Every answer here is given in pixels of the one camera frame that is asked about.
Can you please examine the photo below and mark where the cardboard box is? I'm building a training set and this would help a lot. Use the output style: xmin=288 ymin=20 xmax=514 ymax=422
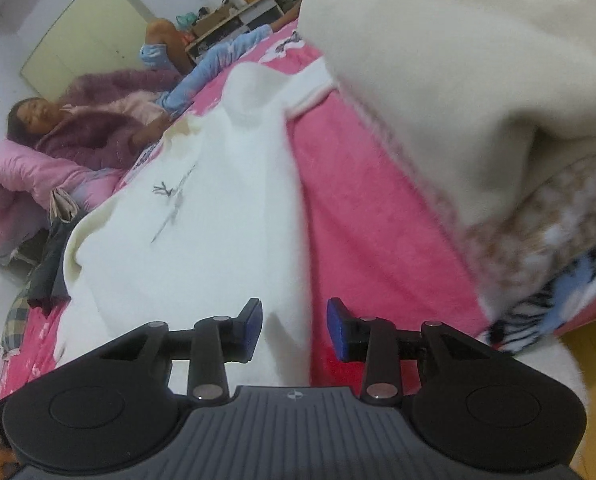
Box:
xmin=193 ymin=7 xmax=239 ymax=37

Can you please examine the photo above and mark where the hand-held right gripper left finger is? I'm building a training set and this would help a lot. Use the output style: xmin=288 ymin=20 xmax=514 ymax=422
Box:
xmin=97 ymin=297 xmax=265 ymax=405

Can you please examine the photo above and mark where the white fleece garment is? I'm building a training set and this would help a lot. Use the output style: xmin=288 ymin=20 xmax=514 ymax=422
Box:
xmin=53 ymin=57 xmax=339 ymax=396

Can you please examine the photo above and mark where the dark clothes pile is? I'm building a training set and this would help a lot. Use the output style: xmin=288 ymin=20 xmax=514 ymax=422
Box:
xmin=27 ymin=209 xmax=90 ymax=312

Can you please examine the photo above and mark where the wooden shelf unit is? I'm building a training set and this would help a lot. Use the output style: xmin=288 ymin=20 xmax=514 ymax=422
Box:
xmin=185 ymin=0 xmax=286 ymax=63

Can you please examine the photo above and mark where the cream fleece garment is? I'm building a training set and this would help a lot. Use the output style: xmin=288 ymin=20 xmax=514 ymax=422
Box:
xmin=298 ymin=0 xmax=596 ymax=246

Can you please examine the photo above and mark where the beige patterned cloth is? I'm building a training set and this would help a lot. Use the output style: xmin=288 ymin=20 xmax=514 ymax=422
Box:
xmin=455 ymin=157 xmax=596 ymax=323

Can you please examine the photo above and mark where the pink quilt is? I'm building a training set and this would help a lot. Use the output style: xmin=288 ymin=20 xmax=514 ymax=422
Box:
xmin=0 ymin=139 xmax=125 ymax=267

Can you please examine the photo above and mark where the striped blue printed cloth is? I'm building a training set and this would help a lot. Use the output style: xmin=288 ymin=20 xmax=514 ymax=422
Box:
xmin=486 ymin=249 xmax=596 ymax=352

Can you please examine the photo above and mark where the pink bed blanket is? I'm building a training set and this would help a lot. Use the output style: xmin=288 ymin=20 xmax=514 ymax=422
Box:
xmin=0 ymin=27 xmax=596 ymax=403

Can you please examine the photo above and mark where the plaid cloth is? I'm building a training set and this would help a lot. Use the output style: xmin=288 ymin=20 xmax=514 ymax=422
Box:
xmin=0 ymin=294 xmax=32 ymax=357

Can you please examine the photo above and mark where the pale green wardrobe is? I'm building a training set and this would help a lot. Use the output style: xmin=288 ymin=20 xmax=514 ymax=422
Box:
xmin=20 ymin=0 xmax=159 ymax=102

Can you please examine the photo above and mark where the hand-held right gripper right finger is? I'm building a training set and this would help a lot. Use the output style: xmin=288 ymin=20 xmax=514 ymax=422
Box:
xmin=326 ymin=297 xmax=485 ymax=405

